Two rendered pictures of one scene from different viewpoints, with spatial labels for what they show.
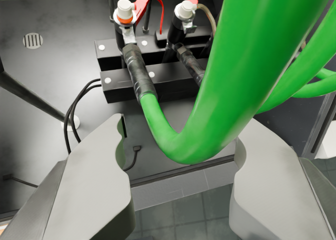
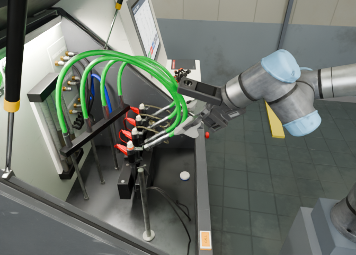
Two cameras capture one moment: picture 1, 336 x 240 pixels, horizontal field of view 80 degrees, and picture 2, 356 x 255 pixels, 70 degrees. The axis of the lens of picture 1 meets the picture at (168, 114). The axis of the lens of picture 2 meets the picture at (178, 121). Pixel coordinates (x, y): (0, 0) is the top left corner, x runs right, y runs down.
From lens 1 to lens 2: 66 cm
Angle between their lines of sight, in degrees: 42
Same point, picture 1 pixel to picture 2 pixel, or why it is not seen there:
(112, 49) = (125, 177)
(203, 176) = (199, 161)
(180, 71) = (147, 155)
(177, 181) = (198, 170)
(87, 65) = (112, 219)
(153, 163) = (188, 196)
